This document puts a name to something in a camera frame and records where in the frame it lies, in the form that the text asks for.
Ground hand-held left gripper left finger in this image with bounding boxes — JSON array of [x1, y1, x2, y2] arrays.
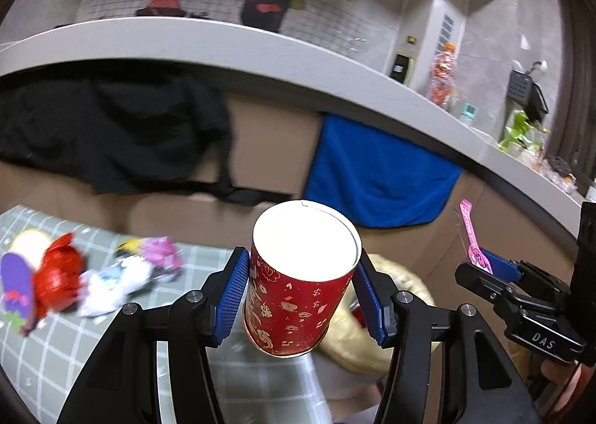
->
[[56, 246, 252, 424]]

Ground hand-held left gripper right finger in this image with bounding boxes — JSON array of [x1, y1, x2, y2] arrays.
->
[[353, 253, 536, 424]]

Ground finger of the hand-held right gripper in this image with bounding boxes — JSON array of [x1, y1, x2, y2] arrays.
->
[[479, 246, 573, 303], [455, 262, 571, 332]]

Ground pink plastic strip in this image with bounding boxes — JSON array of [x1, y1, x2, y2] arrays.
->
[[459, 200, 497, 275]]

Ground red paper cup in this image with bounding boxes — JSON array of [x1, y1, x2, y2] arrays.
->
[[243, 200, 362, 358]]

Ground white trash bin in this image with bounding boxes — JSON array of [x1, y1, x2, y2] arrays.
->
[[310, 352, 387, 424]]

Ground pink purple wrapper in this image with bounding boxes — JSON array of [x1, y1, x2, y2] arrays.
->
[[116, 238, 184, 283]]

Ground white blue wrapper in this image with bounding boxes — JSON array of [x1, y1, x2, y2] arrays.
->
[[77, 256, 154, 318]]

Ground blue towel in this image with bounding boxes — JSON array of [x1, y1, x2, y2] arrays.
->
[[304, 114, 464, 229]]

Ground clear plastic bag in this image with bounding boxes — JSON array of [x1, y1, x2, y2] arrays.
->
[[526, 126, 550, 164]]

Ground light green plastic bag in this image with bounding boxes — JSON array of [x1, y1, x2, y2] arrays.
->
[[498, 110, 536, 152]]

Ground green grid tablecloth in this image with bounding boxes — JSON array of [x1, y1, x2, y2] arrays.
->
[[0, 205, 336, 424]]

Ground red foil wrapper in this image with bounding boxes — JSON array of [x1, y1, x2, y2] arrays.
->
[[35, 232, 87, 313]]

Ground black utensil holder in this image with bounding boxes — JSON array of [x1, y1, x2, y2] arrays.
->
[[507, 70, 550, 124]]

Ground black cloth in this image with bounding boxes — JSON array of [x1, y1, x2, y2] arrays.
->
[[0, 77, 299, 207]]

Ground orange-capped bottle red contents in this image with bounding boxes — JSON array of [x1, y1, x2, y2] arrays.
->
[[428, 43, 459, 108]]

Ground cream round lid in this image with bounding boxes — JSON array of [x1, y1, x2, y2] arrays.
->
[[9, 229, 53, 267]]

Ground dark soy sauce bottle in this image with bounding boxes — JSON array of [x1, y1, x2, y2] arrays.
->
[[390, 52, 416, 85]]

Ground grey kitchen countertop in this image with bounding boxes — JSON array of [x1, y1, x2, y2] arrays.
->
[[0, 17, 590, 243]]

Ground white vented wall unit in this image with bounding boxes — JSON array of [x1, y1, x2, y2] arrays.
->
[[386, 0, 466, 90]]

